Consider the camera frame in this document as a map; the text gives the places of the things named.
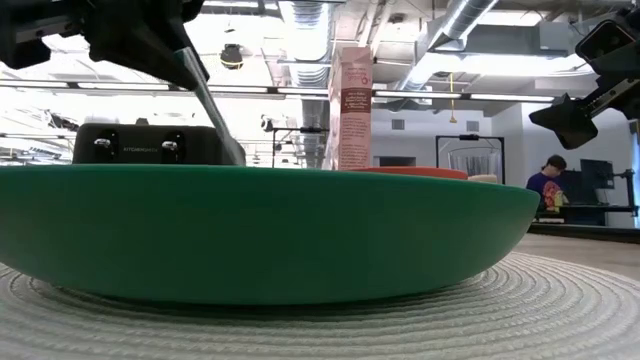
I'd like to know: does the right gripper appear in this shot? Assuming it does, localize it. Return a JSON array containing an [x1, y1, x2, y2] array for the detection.
[[528, 53, 640, 151]]

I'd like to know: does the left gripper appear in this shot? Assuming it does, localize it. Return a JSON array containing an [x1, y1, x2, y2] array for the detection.
[[0, 0, 211, 93]]

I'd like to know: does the pink carton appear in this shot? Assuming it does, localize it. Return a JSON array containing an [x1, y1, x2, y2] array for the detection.
[[327, 46, 375, 172]]

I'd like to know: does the black monitor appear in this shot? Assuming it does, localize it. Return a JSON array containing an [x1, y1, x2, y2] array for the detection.
[[579, 158, 616, 191]]

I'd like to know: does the person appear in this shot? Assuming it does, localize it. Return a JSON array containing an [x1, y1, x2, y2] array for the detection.
[[525, 154, 571, 211]]

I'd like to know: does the black workbench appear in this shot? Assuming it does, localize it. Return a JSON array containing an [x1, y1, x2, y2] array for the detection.
[[535, 203, 640, 227]]

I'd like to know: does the black toaster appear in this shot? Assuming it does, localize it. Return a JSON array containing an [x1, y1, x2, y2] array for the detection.
[[72, 123, 247, 167]]

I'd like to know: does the clear drinking glass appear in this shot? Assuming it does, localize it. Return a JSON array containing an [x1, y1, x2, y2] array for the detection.
[[447, 147, 503, 185]]

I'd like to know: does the ceiling light strip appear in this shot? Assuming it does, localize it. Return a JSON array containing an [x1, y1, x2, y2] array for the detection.
[[0, 79, 331, 99], [373, 89, 556, 104]]

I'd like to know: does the red bowl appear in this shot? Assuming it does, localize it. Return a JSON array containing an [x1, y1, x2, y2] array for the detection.
[[349, 166, 470, 182]]

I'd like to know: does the woven beige round placemat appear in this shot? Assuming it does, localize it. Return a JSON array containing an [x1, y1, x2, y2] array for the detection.
[[0, 251, 640, 360]]

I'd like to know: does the green plate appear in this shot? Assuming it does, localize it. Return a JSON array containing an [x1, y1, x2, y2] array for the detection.
[[0, 164, 542, 307]]

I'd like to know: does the black ceiling dome camera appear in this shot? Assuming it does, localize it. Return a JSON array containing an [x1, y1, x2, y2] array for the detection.
[[219, 43, 245, 71]]

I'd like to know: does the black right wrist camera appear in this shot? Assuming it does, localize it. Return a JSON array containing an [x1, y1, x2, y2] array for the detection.
[[574, 7, 640, 66]]

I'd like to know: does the black rectangular frame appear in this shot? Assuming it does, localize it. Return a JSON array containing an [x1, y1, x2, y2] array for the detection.
[[435, 133, 506, 186]]

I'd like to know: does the black table edge rail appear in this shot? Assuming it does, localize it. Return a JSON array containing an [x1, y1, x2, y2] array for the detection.
[[528, 222, 640, 245]]

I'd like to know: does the yellow hanging cord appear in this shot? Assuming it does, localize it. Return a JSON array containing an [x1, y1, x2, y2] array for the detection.
[[447, 72, 458, 125]]

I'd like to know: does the smooth silver ventilation duct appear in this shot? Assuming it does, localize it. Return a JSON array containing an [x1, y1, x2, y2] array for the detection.
[[397, 0, 501, 92]]

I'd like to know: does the corrugated silver duct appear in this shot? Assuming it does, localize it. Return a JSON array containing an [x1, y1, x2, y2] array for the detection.
[[287, 0, 334, 169]]

